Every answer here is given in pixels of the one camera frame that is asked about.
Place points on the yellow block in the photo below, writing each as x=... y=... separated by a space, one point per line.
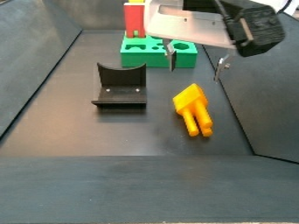
x=136 y=1

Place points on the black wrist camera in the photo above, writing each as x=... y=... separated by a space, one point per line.
x=252 y=25

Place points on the yellow three prong object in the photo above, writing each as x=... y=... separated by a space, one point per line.
x=191 y=105

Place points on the green shape sorter base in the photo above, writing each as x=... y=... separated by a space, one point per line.
x=145 y=50

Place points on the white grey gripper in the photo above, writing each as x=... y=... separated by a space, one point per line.
x=168 y=22

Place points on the red block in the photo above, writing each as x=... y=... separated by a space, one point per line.
x=133 y=13

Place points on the black curved fixture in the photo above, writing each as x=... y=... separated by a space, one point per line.
x=121 y=86

